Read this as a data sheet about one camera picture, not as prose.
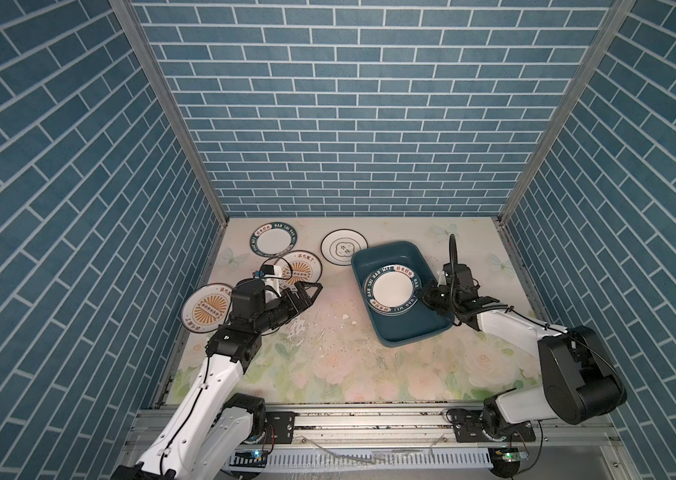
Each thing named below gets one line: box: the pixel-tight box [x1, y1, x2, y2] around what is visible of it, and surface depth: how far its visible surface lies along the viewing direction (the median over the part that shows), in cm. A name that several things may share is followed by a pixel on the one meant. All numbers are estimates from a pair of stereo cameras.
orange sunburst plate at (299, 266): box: [274, 250, 323, 291], surface depth 107 cm
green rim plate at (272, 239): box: [249, 222, 298, 258], surface depth 117 cm
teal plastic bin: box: [351, 241, 454, 347], surface depth 96 cm
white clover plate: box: [320, 228, 369, 266], surface depth 114 cm
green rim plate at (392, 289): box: [363, 264, 423, 317], surface depth 96 cm
